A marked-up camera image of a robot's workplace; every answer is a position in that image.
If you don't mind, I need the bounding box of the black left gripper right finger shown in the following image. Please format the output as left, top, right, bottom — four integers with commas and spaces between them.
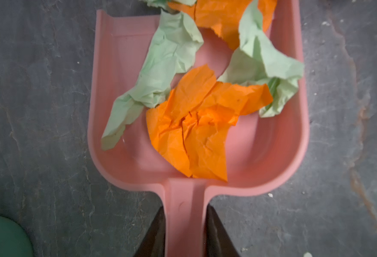
206, 205, 240, 257

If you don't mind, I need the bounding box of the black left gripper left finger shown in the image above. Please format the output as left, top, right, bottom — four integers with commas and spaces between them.
134, 207, 166, 257

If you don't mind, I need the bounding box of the pink plastic dustpan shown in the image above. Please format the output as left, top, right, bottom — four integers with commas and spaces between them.
88, 10, 309, 257

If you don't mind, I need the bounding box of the orange scrap front centre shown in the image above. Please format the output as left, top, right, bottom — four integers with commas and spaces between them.
146, 65, 273, 182

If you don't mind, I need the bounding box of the green bin with bag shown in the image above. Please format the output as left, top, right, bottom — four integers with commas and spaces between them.
0, 216, 34, 257

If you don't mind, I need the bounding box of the small green scrap front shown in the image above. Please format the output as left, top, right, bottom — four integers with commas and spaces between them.
101, 11, 204, 151

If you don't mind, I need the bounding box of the far left green scrap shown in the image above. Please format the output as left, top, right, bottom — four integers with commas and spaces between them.
142, 0, 197, 10

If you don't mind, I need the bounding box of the green scrap near right wall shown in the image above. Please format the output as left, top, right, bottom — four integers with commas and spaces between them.
217, 1, 304, 118

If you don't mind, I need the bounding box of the orange scrap near right wall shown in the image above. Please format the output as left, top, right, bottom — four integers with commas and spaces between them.
167, 0, 278, 50

